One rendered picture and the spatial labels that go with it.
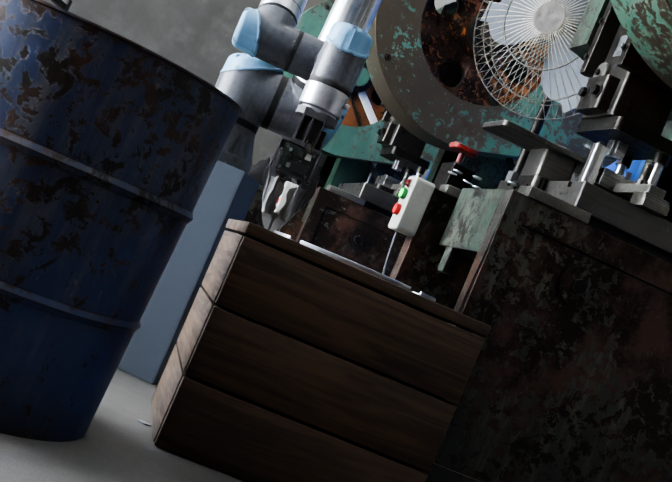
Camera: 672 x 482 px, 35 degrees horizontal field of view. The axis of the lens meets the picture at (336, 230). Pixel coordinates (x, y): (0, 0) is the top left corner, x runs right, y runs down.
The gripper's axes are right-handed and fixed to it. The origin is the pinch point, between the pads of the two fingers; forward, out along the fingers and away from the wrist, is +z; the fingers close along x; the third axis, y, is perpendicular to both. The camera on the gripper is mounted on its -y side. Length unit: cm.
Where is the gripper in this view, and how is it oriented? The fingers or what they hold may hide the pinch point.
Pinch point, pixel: (271, 225)
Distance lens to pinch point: 177.1
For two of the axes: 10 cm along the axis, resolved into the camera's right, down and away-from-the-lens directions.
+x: 9.2, 3.9, -0.2
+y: 0.0, -0.6, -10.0
